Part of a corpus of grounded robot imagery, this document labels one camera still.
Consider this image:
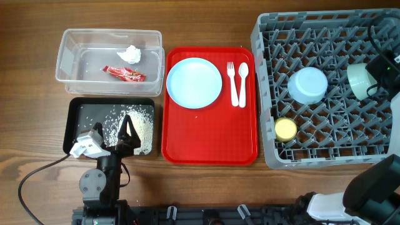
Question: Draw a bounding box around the light blue bowl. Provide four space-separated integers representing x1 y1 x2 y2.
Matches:
287 67 328 105

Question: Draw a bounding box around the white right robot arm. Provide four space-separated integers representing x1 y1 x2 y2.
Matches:
303 14 399 224

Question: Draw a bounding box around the green bowl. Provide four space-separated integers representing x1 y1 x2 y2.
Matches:
347 63 378 101

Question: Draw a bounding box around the light blue plate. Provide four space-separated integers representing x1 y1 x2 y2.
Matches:
166 57 223 109

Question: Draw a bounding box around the grey dishwasher rack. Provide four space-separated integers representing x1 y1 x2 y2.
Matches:
251 8 399 169

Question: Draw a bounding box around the red snack wrapper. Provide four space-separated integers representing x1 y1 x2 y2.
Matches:
102 66 146 82

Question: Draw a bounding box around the yellow plastic cup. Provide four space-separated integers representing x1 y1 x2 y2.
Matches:
274 117 298 142

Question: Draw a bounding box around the clear plastic bin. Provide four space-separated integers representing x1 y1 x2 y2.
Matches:
55 29 165 97

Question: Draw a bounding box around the red serving tray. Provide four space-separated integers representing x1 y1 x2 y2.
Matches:
161 46 258 166

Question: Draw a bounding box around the cream plastic spoon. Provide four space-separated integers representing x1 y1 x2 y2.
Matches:
239 62 249 108

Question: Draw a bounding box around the rice food waste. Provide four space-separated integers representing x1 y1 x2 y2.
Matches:
76 104 154 156

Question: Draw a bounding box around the white napkin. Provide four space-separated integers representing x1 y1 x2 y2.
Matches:
117 45 141 64

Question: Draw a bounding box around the pink plastic fork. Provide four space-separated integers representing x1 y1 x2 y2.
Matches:
227 62 239 107

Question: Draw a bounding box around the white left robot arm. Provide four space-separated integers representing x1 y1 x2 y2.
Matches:
71 115 141 225

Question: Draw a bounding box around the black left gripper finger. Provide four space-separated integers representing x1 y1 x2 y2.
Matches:
117 114 141 144
92 122 104 146

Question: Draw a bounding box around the black plastic tray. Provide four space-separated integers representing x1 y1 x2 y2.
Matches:
62 97 155 154

